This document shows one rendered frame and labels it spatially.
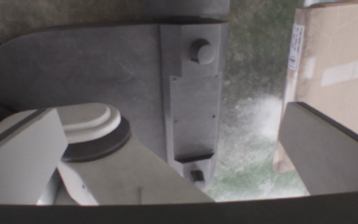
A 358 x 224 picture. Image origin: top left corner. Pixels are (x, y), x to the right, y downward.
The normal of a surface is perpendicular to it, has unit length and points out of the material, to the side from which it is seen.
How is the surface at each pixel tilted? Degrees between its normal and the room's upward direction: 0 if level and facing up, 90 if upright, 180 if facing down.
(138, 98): 0
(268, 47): 0
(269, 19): 0
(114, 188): 90
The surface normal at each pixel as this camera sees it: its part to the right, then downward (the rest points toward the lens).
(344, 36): 0.23, 0.47
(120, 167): -0.02, -0.88
